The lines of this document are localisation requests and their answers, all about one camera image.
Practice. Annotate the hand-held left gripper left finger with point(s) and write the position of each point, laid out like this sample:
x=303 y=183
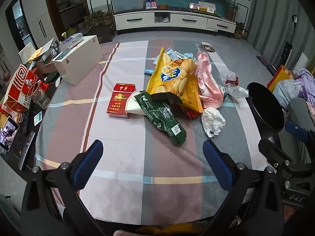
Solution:
x=87 y=167

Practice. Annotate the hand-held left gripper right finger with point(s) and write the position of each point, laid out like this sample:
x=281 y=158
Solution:
x=217 y=169

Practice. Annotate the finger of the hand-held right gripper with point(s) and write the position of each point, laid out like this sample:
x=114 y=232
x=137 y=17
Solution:
x=297 y=130
x=273 y=152

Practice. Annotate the black trash bin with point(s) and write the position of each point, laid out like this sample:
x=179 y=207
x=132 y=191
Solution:
x=264 y=108

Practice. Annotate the white tissue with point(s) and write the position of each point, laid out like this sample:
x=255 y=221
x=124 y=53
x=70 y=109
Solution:
x=212 y=120

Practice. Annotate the red snack wrapper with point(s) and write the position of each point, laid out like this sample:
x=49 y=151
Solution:
x=190 y=114

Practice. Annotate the red cigarette carton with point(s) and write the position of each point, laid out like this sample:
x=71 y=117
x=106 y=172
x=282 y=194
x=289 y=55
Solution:
x=120 y=99

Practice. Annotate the clear plastic bag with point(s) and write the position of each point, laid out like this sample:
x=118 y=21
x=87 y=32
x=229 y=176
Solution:
x=231 y=87

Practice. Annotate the green snack bag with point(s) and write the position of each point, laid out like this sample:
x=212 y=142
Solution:
x=160 y=118

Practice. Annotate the pink plastic bag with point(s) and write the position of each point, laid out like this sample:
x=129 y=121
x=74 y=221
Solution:
x=206 y=78

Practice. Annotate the yellow potato chip bag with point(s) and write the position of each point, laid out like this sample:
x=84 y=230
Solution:
x=172 y=78

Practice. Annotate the white barcode box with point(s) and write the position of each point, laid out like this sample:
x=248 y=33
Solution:
x=178 y=54

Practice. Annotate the grey sofa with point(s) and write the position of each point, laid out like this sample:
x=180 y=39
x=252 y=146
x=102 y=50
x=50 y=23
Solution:
x=299 y=115

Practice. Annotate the translucent white plastic bag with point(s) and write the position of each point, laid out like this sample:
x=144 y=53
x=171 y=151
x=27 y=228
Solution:
x=285 y=92

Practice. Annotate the purple clothes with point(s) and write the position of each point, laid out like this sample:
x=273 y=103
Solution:
x=306 y=81

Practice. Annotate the yellow shopping bag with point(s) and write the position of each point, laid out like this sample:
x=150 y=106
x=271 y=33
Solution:
x=279 y=77

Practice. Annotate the grey remote control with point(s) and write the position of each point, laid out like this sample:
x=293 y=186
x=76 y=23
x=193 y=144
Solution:
x=25 y=150

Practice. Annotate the white panel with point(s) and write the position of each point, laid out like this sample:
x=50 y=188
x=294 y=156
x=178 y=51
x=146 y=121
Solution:
x=304 y=60

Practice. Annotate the small white card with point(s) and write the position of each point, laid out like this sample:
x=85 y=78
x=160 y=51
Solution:
x=38 y=116

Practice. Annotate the black remote control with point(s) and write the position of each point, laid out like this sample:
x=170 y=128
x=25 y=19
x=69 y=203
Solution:
x=25 y=123

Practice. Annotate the brown floor mat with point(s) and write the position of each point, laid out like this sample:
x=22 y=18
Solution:
x=264 y=60

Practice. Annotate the smartphone with photo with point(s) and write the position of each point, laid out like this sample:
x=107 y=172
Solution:
x=8 y=134

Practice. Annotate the clear glass cup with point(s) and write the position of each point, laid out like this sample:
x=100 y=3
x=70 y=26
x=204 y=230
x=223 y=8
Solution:
x=39 y=95

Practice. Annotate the black upright vacuum cleaner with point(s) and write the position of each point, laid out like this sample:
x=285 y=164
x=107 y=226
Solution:
x=289 y=41

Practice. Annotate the white storage box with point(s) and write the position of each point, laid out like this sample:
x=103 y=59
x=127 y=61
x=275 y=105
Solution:
x=78 y=59

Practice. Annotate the small potted plant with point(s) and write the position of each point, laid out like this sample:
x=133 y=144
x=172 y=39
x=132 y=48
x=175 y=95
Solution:
x=240 y=30

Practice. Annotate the grey curtain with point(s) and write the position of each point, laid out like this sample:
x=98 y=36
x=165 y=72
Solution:
x=270 y=9

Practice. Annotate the stack of papers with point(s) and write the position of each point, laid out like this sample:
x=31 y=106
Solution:
x=34 y=51

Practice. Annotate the clear plastic container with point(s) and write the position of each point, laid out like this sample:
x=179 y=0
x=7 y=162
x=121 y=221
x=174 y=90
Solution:
x=71 y=40

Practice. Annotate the dark plant stand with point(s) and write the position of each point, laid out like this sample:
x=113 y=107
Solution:
x=104 y=34

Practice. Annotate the tall potted plant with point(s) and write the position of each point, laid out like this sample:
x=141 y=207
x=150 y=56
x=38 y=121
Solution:
x=231 y=8

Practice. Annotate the cluster of potted plants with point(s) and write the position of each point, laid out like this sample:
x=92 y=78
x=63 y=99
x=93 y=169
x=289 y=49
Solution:
x=98 y=19

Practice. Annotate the white television cabinet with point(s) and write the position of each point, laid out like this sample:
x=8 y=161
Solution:
x=187 y=19

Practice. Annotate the white desk calendar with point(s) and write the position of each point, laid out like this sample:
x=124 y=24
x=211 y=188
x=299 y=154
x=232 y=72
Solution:
x=208 y=6

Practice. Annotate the dark wooden display cabinet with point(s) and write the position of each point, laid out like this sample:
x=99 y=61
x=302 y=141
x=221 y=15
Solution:
x=67 y=7

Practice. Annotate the pink packet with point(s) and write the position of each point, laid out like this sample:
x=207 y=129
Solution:
x=194 y=5

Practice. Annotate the clear glass tank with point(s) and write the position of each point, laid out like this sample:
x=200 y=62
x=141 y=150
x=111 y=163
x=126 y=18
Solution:
x=128 y=3

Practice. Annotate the small brown box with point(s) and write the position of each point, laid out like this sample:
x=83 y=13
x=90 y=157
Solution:
x=163 y=6

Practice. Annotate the red and blue display box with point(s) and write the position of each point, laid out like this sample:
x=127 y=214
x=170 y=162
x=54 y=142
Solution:
x=150 y=4

